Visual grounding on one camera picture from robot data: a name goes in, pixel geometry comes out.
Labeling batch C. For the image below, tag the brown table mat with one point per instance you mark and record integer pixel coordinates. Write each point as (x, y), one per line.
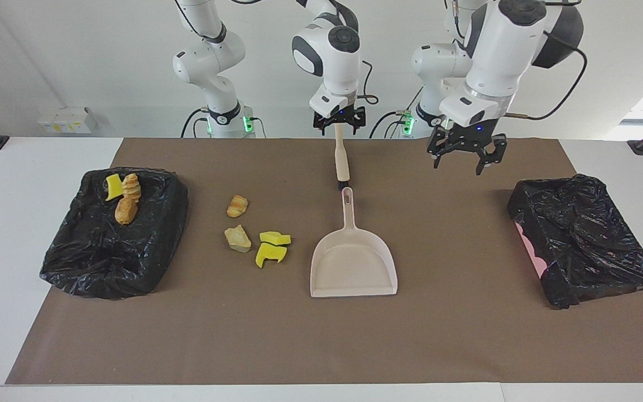
(321, 352)

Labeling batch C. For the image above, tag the beige brush black bristles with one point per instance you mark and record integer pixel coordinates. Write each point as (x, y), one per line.
(342, 162)

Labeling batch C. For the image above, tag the yellow slice with green rind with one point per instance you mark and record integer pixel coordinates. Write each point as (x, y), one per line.
(113, 187)

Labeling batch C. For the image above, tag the pale flaky pastry chunk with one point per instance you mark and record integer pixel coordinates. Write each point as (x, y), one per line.
(238, 239)

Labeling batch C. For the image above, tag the pink bin with black bag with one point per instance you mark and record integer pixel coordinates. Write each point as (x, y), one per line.
(584, 234)

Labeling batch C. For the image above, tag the yellow wedge chunk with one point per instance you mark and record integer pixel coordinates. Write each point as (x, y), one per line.
(274, 238)

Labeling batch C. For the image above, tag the flaky croissant pastry piece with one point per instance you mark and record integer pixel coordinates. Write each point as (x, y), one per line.
(131, 188)

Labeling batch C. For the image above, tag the brown bread roll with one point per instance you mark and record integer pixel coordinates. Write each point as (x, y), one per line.
(125, 212)

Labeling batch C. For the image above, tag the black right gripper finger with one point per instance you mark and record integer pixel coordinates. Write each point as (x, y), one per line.
(360, 121)
(321, 123)

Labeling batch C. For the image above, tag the bin lined with black bag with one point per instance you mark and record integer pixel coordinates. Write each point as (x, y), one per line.
(115, 257)

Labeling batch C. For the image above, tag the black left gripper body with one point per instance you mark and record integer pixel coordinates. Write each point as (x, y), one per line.
(469, 137)

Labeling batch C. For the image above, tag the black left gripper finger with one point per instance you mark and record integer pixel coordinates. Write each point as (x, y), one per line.
(440, 148)
(495, 151)

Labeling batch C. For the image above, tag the notched yellow chunk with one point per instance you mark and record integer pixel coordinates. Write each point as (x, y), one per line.
(268, 254)

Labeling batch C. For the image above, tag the beige plastic dustpan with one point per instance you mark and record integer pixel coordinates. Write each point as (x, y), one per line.
(355, 268)

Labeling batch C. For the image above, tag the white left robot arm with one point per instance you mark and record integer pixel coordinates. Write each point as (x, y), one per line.
(500, 50)

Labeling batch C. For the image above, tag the small striped croissant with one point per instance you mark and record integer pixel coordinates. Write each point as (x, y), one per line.
(237, 206)

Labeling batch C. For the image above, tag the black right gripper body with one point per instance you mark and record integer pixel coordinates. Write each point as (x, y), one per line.
(342, 116)

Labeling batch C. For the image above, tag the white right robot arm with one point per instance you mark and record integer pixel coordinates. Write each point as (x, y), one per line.
(332, 56)

